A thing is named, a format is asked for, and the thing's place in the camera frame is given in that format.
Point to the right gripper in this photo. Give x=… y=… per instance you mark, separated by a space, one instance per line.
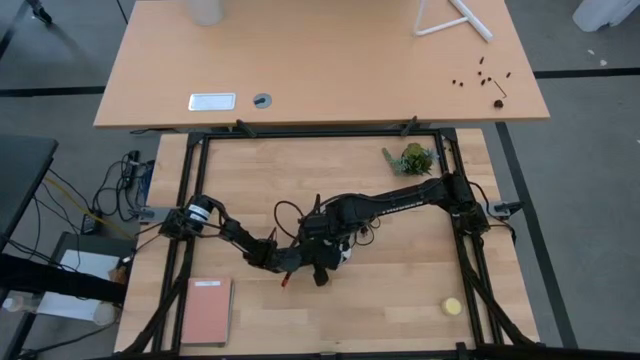
x=322 y=227

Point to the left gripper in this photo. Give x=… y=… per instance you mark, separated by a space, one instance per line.
x=305 y=257

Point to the white lightbulb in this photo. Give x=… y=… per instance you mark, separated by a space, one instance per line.
x=346 y=254

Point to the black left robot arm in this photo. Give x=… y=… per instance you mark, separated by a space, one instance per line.
x=240 y=237

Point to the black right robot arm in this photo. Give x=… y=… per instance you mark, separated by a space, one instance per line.
x=400 y=200

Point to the small potted succulent plant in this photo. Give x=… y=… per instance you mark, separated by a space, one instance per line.
x=414 y=161

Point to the pink notebook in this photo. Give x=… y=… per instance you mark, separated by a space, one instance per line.
x=207 y=312

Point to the yellow round disc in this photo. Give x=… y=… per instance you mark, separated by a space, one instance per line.
x=451 y=306

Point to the silver desk plate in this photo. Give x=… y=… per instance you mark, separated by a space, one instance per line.
x=212 y=102

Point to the light wooden desk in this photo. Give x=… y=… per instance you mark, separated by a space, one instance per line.
x=320 y=60

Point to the black knob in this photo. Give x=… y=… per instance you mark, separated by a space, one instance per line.
x=498 y=104

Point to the black hex key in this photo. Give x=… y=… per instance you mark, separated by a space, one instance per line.
x=500 y=89

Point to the black power adapter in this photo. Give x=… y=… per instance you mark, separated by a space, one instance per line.
x=91 y=224

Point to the white box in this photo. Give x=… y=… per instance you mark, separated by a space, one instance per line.
x=85 y=262

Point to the white cylinder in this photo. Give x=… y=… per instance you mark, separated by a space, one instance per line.
x=205 y=11

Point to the white stand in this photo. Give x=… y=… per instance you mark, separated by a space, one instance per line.
x=472 y=20

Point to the black side table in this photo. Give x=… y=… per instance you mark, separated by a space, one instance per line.
x=22 y=175

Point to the white bag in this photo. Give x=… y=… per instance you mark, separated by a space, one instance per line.
x=600 y=12

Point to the black chair leg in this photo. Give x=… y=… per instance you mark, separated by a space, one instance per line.
x=41 y=12

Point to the black aluminium table frame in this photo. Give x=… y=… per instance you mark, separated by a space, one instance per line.
x=320 y=134

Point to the black frame clamp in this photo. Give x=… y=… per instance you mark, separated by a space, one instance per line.
x=245 y=127

